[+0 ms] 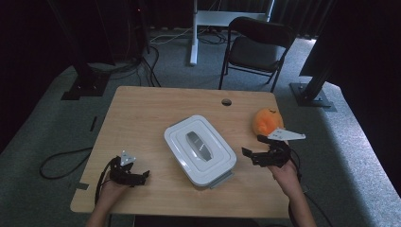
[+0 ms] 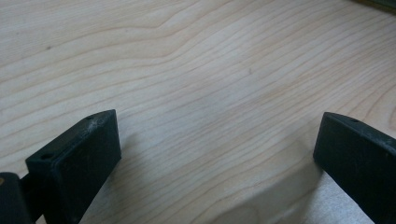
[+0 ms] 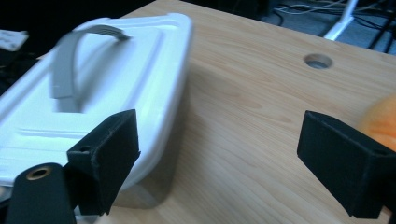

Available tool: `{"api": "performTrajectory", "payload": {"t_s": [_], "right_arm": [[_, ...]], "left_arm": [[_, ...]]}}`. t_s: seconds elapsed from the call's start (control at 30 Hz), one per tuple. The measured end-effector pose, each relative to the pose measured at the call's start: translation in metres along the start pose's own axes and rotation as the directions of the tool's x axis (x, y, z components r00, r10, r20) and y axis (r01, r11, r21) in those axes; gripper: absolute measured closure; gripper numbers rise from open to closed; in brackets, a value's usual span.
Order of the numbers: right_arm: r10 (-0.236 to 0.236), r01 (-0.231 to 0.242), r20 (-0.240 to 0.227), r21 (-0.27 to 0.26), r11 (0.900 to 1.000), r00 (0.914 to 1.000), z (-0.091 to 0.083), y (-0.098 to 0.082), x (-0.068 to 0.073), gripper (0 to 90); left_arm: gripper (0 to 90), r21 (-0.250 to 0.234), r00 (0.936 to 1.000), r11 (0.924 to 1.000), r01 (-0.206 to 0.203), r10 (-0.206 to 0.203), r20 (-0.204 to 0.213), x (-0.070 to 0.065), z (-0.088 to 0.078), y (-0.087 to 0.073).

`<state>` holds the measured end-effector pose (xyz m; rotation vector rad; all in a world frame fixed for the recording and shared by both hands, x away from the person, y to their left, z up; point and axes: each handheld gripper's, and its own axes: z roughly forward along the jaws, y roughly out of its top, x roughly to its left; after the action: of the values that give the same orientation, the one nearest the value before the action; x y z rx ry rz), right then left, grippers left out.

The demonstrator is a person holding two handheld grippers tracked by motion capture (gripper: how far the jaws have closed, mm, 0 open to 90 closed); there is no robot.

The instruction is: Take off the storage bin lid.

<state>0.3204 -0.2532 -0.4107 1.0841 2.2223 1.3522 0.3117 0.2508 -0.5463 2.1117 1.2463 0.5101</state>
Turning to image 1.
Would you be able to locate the dark curtain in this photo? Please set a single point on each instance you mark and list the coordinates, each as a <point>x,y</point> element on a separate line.
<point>299,15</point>

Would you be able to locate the black metal stand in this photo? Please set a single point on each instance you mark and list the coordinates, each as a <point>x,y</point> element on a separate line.
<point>310,94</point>
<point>85,82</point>

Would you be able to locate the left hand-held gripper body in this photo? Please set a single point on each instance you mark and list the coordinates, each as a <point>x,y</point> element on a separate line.
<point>121,171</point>

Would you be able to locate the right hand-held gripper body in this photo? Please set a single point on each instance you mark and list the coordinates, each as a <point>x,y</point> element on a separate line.
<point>277,149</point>

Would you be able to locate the white desk frame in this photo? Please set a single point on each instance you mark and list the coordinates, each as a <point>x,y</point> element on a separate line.
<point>194,38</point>

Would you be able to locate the white plastic container box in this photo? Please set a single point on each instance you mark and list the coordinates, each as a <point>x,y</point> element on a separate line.
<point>200,150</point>

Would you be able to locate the orange plush toy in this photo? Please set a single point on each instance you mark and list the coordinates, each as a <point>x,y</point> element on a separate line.
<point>266,121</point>

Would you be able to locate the person's left hand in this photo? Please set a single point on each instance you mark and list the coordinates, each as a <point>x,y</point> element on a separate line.
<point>114,193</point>

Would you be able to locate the black floor strip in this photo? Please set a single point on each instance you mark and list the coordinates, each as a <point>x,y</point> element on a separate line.
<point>93,123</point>

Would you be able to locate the black folding chair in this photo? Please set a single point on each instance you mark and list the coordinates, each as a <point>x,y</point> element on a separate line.
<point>257,52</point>

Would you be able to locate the person's right hand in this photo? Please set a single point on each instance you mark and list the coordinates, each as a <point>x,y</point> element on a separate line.
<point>285,179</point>

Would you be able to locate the round dark table grommet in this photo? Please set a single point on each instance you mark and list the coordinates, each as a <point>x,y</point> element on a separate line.
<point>226,102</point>

